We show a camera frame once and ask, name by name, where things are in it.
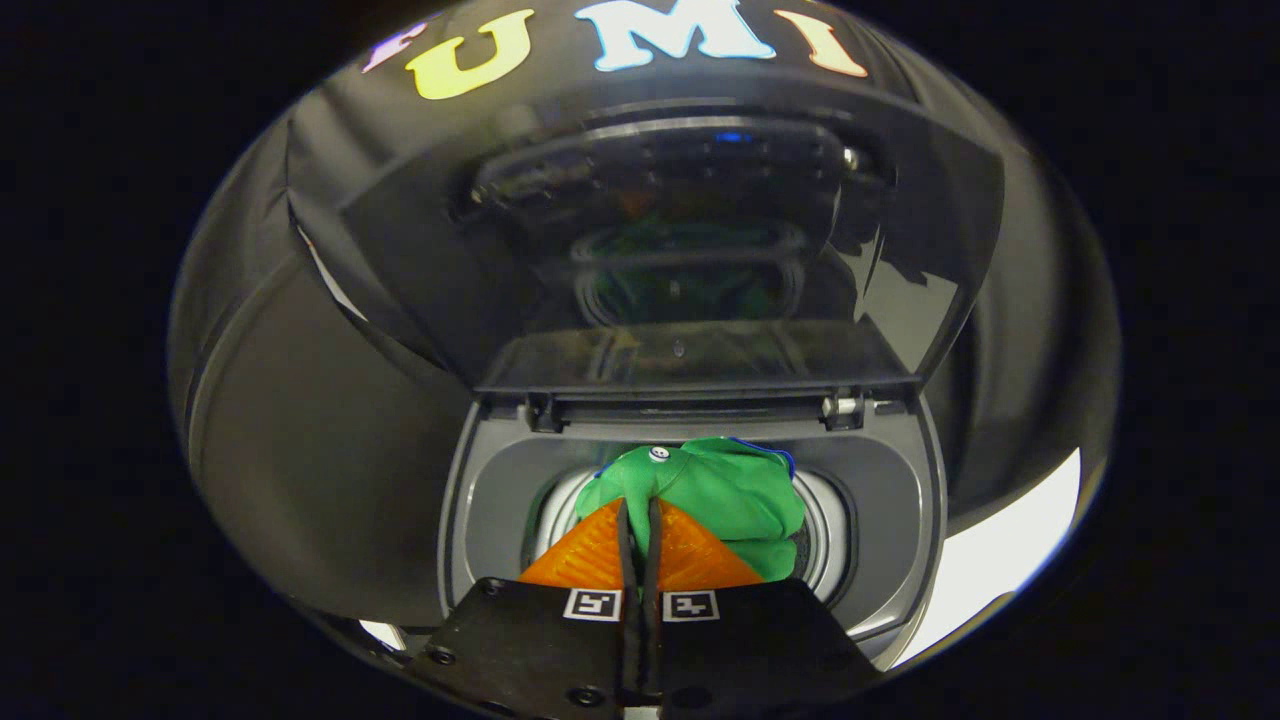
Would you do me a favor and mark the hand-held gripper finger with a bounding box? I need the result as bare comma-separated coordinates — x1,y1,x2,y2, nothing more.
405,497,642,720
645,497,883,720

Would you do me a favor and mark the green polo shirt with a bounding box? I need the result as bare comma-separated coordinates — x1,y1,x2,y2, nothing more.
575,436,807,584

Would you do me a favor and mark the dark washing machine lid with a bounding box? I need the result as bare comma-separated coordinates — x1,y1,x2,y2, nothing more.
287,95,1007,403

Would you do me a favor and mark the white flat sheet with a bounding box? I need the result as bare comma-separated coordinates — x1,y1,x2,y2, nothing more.
890,447,1084,669

